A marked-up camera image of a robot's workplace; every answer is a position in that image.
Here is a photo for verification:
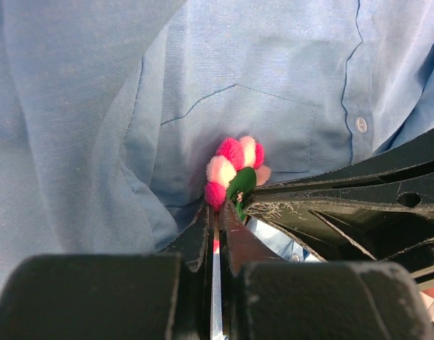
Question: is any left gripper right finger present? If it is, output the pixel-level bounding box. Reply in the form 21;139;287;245
219;202;434;339

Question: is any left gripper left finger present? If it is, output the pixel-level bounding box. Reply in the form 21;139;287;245
0;206;212;339

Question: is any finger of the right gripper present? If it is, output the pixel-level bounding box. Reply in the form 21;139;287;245
245;129;434;283

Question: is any pink flower plush brooch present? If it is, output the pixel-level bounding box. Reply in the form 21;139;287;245
205;136;271;222

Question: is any light blue shirt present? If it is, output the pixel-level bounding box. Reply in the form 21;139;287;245
0;1;434;292

